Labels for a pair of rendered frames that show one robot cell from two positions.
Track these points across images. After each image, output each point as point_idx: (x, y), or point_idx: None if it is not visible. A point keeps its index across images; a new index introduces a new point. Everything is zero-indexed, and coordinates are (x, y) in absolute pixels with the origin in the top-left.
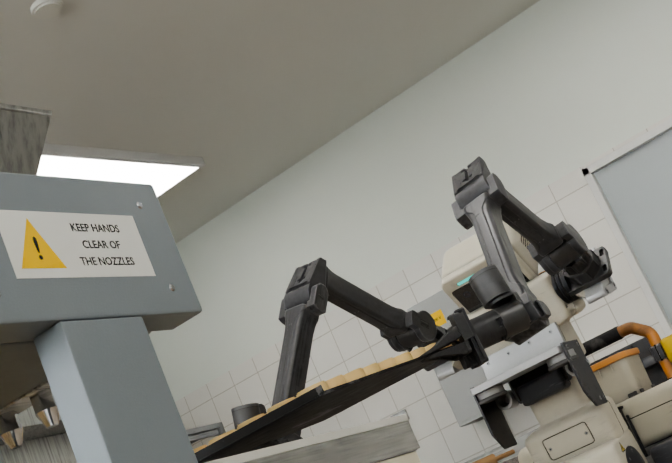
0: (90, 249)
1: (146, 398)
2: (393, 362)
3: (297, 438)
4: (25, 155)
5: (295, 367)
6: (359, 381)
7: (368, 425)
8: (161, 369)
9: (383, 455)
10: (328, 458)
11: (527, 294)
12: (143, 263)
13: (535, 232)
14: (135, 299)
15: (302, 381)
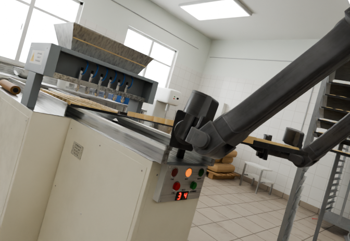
0: (37, 58)
1: (28, 88)
2: (166, 122)
3: (307, 158)
4: (70, 33)
5: (338, 124)
6: (132, 117)
7: (141, 137)
8: (32, 84)
9: (139, 151)
10: (118, 135)
11: (208, 123)
12: (40, 62)
13: None
14: (36, 69)
15: (339, 134)
